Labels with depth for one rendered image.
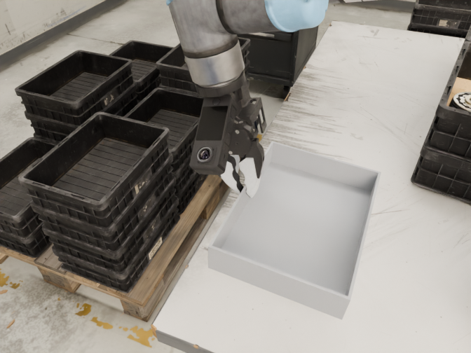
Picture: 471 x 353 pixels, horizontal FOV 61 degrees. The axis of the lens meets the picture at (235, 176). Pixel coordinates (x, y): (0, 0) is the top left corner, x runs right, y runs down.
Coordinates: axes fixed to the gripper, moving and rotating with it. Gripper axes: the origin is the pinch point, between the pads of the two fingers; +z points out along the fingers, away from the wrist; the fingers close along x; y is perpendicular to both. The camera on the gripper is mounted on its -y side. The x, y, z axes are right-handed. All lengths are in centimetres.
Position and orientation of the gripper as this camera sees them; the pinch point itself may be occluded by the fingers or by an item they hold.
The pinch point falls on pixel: (244, 193)
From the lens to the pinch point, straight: 66.7
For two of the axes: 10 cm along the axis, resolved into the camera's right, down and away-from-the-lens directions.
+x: -9.2, -0.2, 3.9
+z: 2.3, 7.8, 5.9
